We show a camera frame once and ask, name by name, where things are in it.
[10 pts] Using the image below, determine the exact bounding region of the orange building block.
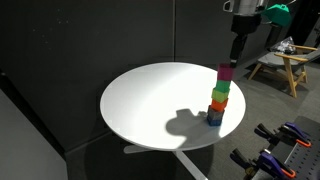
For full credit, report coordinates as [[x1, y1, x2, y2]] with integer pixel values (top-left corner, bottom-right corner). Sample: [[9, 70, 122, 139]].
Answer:
[[210, 98, 229, 113]]

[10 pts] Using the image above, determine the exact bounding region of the shiny plastic bag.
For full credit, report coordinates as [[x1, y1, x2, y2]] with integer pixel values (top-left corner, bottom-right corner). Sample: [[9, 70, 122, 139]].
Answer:
[[270, 36, 297, 55]]

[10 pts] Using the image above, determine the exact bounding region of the grey building block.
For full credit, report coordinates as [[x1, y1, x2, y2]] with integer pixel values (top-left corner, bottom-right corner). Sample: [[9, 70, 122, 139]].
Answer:
[[206, 105, 225, 121]]

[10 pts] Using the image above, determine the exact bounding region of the pink building block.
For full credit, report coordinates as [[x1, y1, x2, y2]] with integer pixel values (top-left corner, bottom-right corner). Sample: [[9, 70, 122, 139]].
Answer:
[[217, 64, 235, 82]]

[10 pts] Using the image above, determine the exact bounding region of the purple orange spring clamp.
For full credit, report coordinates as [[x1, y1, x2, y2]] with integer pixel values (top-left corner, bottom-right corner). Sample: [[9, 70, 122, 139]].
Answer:
[[229, 148, 297, 180], [254, 121, 313, 149]]

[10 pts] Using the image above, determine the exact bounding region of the white table base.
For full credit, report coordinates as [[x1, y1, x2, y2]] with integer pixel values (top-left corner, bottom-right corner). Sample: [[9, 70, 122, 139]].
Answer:
[[123, 144, 208, 180]]

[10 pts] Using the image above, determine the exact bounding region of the blue building block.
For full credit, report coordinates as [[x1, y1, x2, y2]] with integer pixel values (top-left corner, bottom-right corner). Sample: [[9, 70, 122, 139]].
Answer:
[[206, 115, 223, 127]]

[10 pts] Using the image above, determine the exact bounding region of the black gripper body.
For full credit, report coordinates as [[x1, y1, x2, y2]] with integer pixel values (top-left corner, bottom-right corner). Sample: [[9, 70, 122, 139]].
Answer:
[[231, 14, 262, 36]]

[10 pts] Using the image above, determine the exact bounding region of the green building block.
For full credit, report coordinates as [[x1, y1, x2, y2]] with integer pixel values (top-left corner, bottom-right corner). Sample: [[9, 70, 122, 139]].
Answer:
[[214, 79, 232, 94]]

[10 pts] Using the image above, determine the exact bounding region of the wooden lounge chair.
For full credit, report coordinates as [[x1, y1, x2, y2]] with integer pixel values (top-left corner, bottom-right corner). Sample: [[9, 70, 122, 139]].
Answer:
[[247, 43, 320, 99]]

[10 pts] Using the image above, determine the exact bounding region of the lime building block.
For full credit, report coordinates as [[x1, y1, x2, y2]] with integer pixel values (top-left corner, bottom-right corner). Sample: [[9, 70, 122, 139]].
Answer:
[[211, 87, 231, 104]]

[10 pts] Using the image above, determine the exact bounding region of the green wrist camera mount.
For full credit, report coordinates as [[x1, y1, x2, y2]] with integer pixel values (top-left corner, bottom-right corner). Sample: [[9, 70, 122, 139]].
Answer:
[[261, 3, 293, 28]]

